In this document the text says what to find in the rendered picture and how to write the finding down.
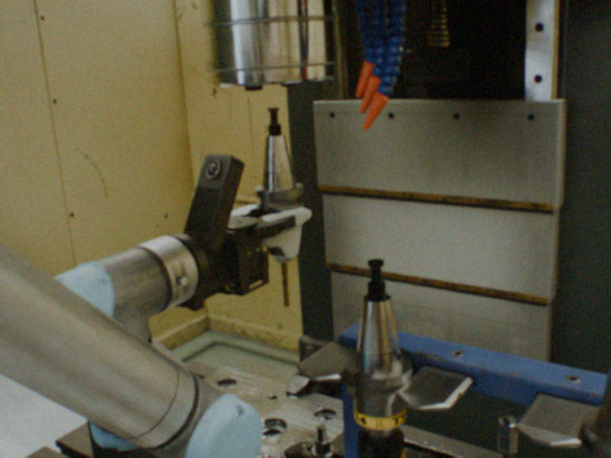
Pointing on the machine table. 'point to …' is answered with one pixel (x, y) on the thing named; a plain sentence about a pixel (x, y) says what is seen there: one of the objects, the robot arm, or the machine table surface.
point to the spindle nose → (266, 41)
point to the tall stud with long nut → (507, 436)
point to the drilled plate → (277, 411)
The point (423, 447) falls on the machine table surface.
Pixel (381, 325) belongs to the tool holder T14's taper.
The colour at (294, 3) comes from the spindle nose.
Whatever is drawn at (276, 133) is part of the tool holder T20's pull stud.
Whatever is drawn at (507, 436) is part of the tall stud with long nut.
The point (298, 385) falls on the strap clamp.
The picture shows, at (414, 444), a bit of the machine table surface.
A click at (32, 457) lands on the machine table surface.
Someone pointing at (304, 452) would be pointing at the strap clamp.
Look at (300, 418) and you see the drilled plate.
